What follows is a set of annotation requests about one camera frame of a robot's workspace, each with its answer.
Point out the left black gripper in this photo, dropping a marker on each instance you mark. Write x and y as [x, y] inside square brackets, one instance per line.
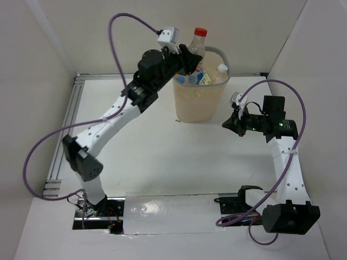
[183, 58]

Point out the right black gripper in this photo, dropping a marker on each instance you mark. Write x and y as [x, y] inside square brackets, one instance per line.
[231, 123]

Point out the red cap bottle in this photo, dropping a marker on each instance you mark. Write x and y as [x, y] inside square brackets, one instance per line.
[197, 46]

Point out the blue label water bottle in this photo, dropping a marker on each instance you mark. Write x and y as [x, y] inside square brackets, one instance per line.
[195, 77]

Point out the clear bottle white cap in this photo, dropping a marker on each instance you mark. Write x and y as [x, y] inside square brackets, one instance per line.
[181, 79]

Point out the beige label clear bottle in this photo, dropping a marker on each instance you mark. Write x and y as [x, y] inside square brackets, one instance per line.
[215, 76]

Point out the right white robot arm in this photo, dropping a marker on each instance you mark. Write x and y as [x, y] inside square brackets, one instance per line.
[287, 208]

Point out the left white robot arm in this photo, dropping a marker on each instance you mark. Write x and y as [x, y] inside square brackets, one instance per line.
[155, 70]

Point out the beige plastic waste bin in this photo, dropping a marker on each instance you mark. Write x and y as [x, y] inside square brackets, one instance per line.
[199, 103]

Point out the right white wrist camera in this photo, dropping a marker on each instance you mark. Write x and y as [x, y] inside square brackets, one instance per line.
[238, 102]

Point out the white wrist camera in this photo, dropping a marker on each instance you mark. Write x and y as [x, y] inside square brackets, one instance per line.
[238, 102]
[168, 38]

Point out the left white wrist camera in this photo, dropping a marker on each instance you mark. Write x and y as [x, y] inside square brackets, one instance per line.
[168, 38]

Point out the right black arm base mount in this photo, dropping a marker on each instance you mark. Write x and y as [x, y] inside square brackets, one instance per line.
[243, 208]

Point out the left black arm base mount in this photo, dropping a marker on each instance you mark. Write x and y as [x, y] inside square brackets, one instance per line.
[109, 218]

